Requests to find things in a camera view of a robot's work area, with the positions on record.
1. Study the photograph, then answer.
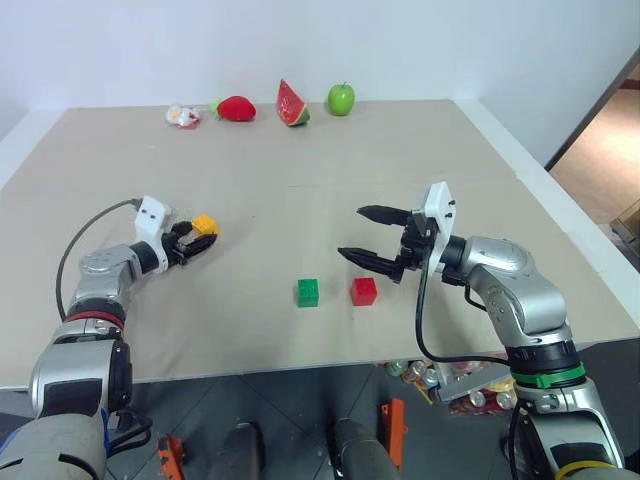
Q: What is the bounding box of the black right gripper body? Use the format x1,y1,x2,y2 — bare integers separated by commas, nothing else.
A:
391,211,436,286

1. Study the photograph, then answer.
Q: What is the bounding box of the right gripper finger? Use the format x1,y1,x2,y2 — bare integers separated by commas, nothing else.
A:
355,204,413,227
337,246,400,279

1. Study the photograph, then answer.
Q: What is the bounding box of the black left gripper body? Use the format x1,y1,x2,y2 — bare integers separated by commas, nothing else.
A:
160,221,191,267

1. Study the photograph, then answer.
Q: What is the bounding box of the yellow toy cube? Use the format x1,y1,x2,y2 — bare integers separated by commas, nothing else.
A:
192,214,221,238

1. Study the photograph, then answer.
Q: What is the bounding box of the red toy cube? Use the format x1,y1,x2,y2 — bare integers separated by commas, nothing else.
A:
349,276,378,307

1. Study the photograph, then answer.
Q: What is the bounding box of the green toy cube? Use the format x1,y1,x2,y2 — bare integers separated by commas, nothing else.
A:
296,277,322,309

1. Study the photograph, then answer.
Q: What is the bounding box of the beige table cover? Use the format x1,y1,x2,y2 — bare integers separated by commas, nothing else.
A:
0,98,640,392

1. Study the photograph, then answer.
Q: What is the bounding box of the small white red toy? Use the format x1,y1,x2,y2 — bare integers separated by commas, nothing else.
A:
165,103,204,130

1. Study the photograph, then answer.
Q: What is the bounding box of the green toy apple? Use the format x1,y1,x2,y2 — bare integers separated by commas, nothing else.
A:
326,81,357,118

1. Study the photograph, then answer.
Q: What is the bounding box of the pile of drink cans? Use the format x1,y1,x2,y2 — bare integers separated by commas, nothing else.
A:
379,355,521,417

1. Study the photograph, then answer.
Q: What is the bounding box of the red plush strawberry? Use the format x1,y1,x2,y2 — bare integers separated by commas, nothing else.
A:
208,95,258,123

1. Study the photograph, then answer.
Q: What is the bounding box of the toy watermelon slice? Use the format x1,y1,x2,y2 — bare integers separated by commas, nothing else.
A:
276,77,312,129

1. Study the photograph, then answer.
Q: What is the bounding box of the grey flat box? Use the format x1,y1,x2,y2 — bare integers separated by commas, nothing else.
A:
432,361,514,404

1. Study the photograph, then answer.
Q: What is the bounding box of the orange clamp tool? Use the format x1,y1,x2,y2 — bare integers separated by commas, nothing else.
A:
379,397,407,472

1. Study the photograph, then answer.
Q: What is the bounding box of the dark rounded shape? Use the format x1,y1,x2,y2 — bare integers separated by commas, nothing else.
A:
206,421,267,480
331,416,402,480

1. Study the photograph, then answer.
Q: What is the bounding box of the orange black tool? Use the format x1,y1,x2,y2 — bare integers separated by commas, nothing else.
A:
156,434,192,480

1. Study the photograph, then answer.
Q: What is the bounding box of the brown cardboard box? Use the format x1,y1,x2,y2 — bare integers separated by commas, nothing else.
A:
609,197,640,247

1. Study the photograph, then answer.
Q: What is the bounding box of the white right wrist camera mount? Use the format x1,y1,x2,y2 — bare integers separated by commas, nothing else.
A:
410,181,458,275

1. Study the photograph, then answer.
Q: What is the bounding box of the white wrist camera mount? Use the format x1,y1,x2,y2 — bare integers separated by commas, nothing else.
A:
410,181,458,275
134,195,174,274

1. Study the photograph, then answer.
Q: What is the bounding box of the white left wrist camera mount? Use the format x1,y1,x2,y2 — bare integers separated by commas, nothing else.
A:
134,195,174,274

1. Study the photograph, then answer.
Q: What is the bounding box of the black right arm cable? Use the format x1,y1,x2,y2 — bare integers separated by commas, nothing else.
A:
414,252,512,364

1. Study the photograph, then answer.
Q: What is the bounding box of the grey left arm cable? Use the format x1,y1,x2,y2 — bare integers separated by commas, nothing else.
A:
55,198,144,322

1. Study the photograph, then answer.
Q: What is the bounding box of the black cable under arm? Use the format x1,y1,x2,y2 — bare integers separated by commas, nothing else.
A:
106,406,154,457

